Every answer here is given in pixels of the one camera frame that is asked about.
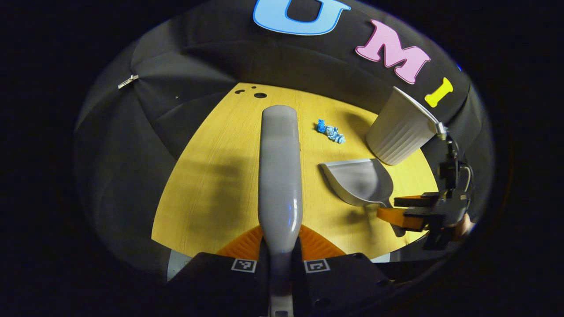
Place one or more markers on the grey plastic dustpan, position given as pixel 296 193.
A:
pixel 359 180

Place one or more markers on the black backdrop cloth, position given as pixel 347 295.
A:
pixel 198 57

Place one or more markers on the yellow wooden desktop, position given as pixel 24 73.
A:
pixel 211 176

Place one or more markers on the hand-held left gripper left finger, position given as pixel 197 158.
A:
pixel 211 281

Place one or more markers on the silver cloth clip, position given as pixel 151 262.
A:
pixel 128 81

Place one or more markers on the grey ribbed garbage bin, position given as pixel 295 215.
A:
pixel 396 132

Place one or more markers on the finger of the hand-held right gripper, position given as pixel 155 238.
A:
pixel 398 217
pixel 414 201

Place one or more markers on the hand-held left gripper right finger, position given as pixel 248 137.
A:
pixel 343 281

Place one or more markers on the blue paper trash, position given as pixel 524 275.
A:
pixel 335 134
pixel 321 126

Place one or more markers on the small grey broom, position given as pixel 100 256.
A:
pixel 280 176

